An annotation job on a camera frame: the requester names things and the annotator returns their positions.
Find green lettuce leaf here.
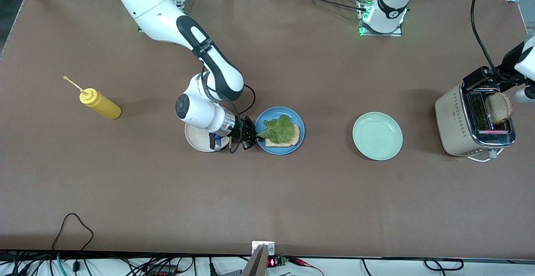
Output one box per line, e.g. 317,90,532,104
257,114,295,144

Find brown bread slice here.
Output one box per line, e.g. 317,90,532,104
485,92,514,125
265,123,301,147

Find yellow mustard squeeze bottle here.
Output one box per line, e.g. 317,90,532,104
63,75,122,120

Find blue round plate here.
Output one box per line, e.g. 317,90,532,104
254,106,306,156

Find white round plate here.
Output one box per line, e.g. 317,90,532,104
184,121,232,153

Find pale green round plate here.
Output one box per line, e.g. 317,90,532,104
352,112,404,161

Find beige chrome toaster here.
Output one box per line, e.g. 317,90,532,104
435,79,517,158

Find grey metal bar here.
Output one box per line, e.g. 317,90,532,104
242,244,269,276

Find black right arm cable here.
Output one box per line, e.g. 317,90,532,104
200,65,256,143

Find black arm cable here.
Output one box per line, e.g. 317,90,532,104
200,65,256,143
471,0,508,84

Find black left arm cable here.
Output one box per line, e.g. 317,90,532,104
471,0,508,84

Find white toaster power cord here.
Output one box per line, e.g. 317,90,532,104
466,148,504,162

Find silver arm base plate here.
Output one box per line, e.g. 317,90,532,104
138,0,186,33
357,0,404,37

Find silver mounting bracket plate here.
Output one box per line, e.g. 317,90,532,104
252,241,275,256

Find red clip lead wires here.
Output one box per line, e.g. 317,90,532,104
288,256,326,276

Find long black base cable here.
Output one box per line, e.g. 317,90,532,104
272,0,369,13

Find thin black looped cable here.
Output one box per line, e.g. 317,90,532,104
52,213,94,255

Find black coiled cable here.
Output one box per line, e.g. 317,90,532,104
424,258,464,271

